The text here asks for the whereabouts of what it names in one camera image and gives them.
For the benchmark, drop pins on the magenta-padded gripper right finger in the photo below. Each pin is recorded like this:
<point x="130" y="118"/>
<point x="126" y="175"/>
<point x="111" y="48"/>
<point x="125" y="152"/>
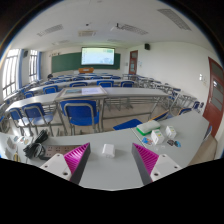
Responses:
<point x="165" y="165"/>

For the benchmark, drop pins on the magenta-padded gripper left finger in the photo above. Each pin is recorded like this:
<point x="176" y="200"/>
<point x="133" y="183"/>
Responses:
<point x="55" y="165"/>

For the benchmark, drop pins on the brown power strip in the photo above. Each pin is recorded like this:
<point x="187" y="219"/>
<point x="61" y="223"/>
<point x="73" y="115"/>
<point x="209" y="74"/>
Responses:
<point x="58" y="150"/>

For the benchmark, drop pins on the small dark items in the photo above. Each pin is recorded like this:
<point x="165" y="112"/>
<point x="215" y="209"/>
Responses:
<point x="174" y="143"/>

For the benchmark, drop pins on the white box with green print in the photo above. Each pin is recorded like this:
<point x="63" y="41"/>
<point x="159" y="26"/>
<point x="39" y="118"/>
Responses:
<point x="157" y="137"/>

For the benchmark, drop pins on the blue printed card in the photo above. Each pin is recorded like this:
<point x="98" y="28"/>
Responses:
<point x="147" y="141"/>

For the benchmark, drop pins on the white small box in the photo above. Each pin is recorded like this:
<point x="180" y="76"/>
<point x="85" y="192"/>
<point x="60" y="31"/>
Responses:
<point x="171" y="132"/>

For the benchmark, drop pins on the colourful sticker cards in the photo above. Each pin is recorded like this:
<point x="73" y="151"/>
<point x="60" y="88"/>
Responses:
<point x="22" y="140"/>

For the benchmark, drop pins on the green and white pack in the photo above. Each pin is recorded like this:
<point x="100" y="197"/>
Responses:
<point x="148" y="127"/>

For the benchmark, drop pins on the blue chair seat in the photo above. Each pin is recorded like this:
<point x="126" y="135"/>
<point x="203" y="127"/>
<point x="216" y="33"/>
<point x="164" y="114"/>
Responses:
<point x="128" y="124"/>

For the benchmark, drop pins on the long grey desk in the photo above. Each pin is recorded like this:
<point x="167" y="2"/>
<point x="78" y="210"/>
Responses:
<point x="140" y="92"/>
<point x="30" y="100"/>

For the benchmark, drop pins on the grey desk with framed top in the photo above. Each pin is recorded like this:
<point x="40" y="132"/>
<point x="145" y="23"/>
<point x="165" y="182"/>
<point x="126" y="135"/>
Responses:
<point x="71" y="95"/>

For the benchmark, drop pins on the white sheet on desk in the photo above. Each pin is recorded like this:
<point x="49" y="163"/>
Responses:
<point x="90" y="90"/>

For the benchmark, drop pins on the red door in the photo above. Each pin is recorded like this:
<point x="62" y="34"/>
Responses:
<point x="215" y="100"/>

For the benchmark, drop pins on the orange lectern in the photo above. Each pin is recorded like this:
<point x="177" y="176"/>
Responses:
<point x="86" y="70"/>

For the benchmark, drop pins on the blue curtain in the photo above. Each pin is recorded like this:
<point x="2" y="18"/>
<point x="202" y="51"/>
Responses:
<point x="39" y="65"/>
<point x="20" y="68"/>

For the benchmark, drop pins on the narrow bright window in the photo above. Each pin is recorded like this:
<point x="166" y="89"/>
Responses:
<point x="33" y="66"/>

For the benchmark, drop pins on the large bright window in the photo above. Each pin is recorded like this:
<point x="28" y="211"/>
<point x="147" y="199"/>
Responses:
<point x="10" y="73"/>

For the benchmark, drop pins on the green chalkboard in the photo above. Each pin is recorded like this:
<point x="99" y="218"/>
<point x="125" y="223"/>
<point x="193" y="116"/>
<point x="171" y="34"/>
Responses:
<point x="65" y="62"/>

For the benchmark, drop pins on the brown door with window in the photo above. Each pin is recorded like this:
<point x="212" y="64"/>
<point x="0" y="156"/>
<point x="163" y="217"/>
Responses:
<point x="133" y="63"/>

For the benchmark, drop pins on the lit projector screen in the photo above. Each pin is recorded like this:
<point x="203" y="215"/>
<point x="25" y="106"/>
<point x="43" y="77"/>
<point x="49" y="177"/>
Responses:
<point x="97" y="56"/>

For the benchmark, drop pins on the ceiling light panels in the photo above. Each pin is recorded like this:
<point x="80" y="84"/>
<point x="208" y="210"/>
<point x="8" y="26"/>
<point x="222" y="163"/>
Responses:
<point x="50" y="30"/>

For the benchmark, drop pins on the ceiling air conditioner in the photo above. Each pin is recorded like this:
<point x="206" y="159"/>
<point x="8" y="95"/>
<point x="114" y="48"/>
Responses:
<point x="87" y="33"/>

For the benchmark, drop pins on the blue chair with metal frame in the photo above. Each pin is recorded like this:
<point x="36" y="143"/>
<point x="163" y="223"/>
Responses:
<point x="80" y="115"/>
<point x="35" y="111"/>
<point x="16" y="115"/>

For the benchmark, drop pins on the black wall speaker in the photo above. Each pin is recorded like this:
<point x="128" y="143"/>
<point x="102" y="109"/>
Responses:
<point x="25" y="53"/>
<point x="147" y="46"/>

